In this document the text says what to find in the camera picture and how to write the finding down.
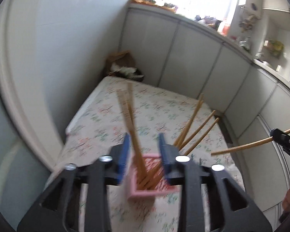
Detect pink chopstick holder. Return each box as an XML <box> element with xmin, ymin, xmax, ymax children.
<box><xmin>124</xmin><ymin>153</ymin><xmax>178</xmax><ymax>201</ymax></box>

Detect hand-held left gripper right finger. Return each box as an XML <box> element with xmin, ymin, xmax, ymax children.
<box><xmin>159</xmin><ymin>132</ymin><xmax>272</xmax><ymax>232</ymax></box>

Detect glass jars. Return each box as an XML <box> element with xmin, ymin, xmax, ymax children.
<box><xmin>239</xmin><ymin>37</ymin><xmax>252</xmax><ymax>52</ymax></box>

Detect brown cardboard box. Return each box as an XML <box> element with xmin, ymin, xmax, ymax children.
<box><xmin>104</xmin><ymin>50</ymin><xmax>145</xmax><ymax>83</ymax></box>

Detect white and dark bundle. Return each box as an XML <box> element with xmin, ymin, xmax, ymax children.
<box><xmin>111</xmin><ymin>62</ymin><xmax>145</xmax><ymax>82</ymax></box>

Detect bunch of wooden chopsticks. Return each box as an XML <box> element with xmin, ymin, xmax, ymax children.
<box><xmin>117</xmin><ymin>82</ymin><xmax>220</xmax><ymax>190</ymax></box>

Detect light wooden chopstick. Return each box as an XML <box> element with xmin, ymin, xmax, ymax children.
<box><xmin>211</xmin><ymin>124</ymin><xmax>290</xmax><ymax>156</ymax></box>

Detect hanging wall utensils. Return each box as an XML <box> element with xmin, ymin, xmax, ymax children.
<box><xmin>239</xmin><ymin>12</ymin><xmax>261</xmax><ymax>33</ymax></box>

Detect yellow green bag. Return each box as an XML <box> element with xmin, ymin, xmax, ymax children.
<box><xmin>264</xmin><ymin>39</ymin><xmax>285</xmax><ymax>57</ymax></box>

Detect red container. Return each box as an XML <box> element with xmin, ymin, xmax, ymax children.
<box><xmin>222</xmin><ymin>19</ymin><xmax>232</xmax><ymax>36</ymax></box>

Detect white kitchen counter cabinet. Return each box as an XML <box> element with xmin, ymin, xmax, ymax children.
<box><xmin>118</xmin><ymin>1</ymin><xmax>290</xmax><ymax>213</ymax></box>

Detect dark counter clutter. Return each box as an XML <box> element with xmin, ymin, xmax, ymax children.
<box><xmin>195</xmin><ymin>14</ymin><xmax>223</xmax><ymax>30</ymax></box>

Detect floral tablecloth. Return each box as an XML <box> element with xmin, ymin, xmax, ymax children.
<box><xmin>54</xmin><ymin>76</ymin><xmax>244</xmax><ymax>232</ymax></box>

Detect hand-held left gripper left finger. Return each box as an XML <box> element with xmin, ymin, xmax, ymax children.
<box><xmin>17</xmin><ymin>132</ymin><xmax>131</xmax><ymax>232</ymax></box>

